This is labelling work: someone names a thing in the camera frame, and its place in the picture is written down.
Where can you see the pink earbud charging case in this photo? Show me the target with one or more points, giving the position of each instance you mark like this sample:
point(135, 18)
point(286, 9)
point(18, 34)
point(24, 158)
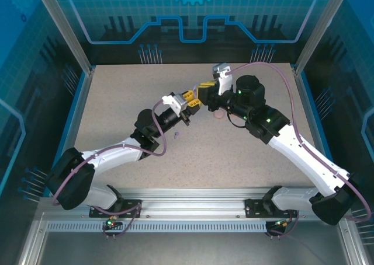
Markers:
point(218, 115)

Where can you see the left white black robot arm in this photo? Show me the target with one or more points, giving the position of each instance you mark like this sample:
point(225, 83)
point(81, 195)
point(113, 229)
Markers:
point(108, 160)

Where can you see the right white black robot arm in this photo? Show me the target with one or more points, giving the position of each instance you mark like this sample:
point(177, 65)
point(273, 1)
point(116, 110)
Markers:
point(304, 157)

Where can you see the blue table edge strip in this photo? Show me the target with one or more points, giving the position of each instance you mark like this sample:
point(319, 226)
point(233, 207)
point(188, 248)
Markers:
point(318, 117)
point(67, 122)

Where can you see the small connector board with LEDs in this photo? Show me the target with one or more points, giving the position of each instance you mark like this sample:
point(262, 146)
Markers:
point(111, 222)
point(281, 224)

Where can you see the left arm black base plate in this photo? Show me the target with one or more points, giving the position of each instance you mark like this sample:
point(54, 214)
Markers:
point(131, 209)

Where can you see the aluminium frame rail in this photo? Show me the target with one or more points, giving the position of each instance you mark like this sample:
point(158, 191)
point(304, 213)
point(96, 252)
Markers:
point(190, 200)

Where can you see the aluminium frame post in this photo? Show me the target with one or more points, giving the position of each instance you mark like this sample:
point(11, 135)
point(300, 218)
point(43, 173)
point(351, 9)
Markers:
point(65, 28)
point(320, 28)

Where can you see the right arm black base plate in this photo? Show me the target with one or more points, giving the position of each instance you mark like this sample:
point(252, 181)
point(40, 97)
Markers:
point(254, 208)

